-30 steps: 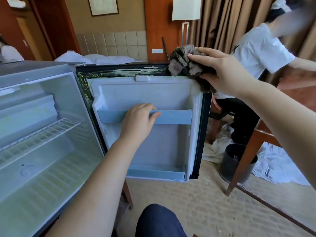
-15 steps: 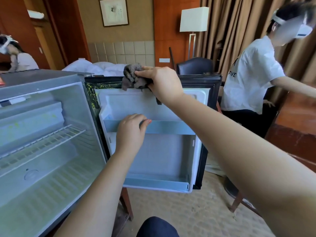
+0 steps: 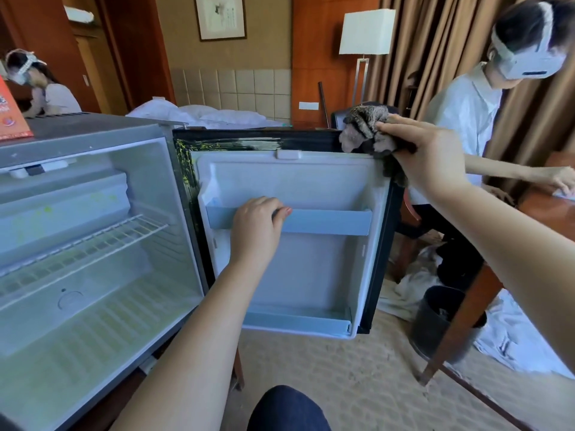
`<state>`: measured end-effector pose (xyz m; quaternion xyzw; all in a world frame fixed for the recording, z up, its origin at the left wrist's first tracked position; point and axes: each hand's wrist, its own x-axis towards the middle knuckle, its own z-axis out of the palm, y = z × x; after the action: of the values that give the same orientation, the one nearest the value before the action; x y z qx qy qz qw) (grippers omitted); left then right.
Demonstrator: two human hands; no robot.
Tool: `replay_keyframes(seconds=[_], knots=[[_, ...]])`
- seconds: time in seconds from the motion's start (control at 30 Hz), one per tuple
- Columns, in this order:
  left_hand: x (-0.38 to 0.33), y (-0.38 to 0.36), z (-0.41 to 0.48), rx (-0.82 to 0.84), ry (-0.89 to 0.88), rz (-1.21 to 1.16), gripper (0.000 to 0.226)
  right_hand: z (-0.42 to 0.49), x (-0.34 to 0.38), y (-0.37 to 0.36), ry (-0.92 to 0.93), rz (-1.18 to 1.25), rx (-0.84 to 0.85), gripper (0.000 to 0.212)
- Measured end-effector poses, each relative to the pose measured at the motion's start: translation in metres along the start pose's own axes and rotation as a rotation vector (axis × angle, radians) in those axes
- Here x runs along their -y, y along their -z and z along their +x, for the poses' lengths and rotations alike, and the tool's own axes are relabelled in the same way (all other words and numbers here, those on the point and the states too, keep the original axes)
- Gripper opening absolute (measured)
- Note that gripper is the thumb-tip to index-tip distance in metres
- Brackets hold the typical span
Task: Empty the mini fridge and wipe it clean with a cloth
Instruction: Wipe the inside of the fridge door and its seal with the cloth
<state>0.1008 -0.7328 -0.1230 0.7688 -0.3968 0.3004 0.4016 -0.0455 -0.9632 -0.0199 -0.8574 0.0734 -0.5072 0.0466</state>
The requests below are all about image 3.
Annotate person's left hand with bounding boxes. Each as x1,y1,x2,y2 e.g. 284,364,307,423
229,197,293,270

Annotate person's right hand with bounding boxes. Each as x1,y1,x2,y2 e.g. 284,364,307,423
376,114,468,198

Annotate fridge door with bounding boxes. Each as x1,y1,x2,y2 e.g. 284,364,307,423
172,128,407,339

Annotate dark grey cloth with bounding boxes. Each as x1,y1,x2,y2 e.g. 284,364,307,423
338,105,405,158

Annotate grey mini fridge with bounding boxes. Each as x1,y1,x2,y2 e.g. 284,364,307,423
0,114,217,431

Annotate person's right forearm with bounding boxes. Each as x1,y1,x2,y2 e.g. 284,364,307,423
431,179,575,374

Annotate person's left forearm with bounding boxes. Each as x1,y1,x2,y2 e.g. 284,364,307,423
112,260,280,431

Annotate person's dark trousers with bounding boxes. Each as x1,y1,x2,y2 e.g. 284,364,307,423
247,385,332,431

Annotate black seat wooden armchair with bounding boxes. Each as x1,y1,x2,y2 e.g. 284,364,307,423
328,105,423,257

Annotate beige curtains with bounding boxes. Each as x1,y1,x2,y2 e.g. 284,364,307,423
368,0,575,203

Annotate white headset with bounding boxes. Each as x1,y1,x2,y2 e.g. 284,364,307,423
489,2,567,80
4,51,48,86

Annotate white bed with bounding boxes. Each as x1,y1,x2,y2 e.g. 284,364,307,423
126,96,293,131

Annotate white shade floor lamp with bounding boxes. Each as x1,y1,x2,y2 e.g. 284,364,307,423
338,8,397,108

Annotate beige padded headboard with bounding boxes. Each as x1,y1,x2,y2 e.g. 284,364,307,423
171,67,293,120

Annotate black plastic bucket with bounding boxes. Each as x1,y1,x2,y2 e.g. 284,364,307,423
408,284,488,362

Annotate dark red wooden stand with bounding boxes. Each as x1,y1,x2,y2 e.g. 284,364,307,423
72,350,246,431

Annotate orange cardboard chalk box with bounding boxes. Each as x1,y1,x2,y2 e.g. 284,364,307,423
0,78,34,142

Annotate white wire shelf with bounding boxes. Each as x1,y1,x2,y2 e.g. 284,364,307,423
0,213,170,311

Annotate framed wall picture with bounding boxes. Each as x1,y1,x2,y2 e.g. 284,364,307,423
194,0,247,41

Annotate white wall lamp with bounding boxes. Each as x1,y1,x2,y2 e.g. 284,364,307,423
65,6,95,23

